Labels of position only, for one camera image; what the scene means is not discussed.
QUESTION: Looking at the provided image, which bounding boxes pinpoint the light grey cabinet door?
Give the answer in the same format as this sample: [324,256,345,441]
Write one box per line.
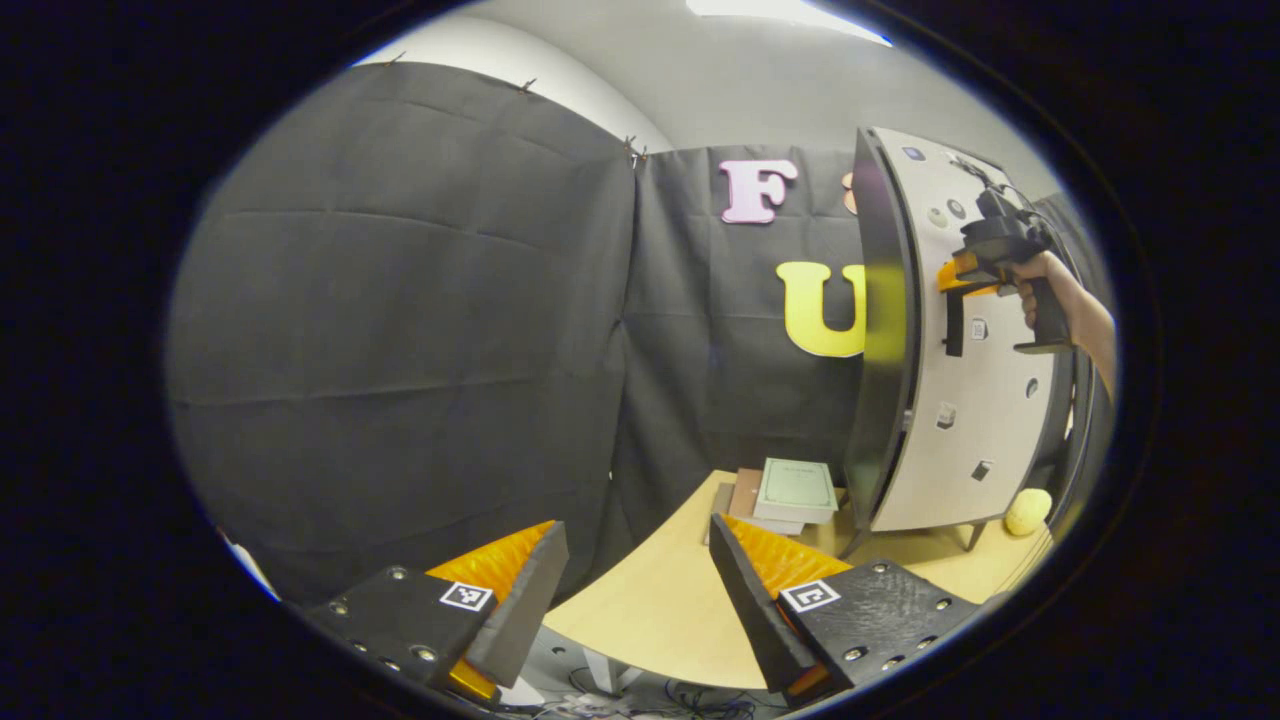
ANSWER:
[872,127,1079,533]

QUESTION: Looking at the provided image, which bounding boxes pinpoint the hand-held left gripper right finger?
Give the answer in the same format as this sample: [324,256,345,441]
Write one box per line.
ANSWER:
[708,514,986,709]

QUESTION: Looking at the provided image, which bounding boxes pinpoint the black backdrop cloth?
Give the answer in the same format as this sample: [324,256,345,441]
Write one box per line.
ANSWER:
[165,60,1116,606]

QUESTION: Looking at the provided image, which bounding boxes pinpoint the white table leg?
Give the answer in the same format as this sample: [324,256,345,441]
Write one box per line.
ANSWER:
[580,648,643,697]

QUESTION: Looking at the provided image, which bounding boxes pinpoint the yellow plush ball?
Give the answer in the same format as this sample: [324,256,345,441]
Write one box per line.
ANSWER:
[1004,488,1054,538]

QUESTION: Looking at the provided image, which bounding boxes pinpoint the long ceiling light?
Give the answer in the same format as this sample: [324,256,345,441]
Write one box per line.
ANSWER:
[685,0,893,47]

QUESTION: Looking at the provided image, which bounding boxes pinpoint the black cabinet door handle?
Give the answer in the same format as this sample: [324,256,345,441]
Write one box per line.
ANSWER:
[944,285,1001,358]

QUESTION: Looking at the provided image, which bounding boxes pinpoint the green notebook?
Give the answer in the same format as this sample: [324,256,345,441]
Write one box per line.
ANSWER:
[752,458,839,525]

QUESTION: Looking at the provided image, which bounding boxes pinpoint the dark grey cabinet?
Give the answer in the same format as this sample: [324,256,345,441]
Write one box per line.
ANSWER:
[840,125,1096,559]

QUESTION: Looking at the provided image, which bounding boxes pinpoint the brown book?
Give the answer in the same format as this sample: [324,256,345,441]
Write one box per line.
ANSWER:
[726,467,767,521]

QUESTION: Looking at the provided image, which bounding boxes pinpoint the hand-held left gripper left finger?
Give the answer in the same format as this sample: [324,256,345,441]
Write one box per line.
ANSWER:
[305,520,571,706]

